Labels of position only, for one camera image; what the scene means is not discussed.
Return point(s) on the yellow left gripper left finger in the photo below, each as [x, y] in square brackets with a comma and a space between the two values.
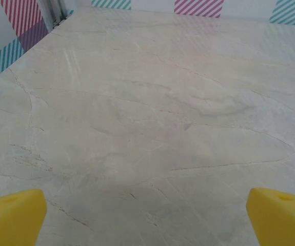
[11, 217]

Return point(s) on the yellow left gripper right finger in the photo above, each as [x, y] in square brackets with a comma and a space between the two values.
[280, 220]

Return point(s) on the aluminium frame post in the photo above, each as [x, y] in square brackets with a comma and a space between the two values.
[53, 10]

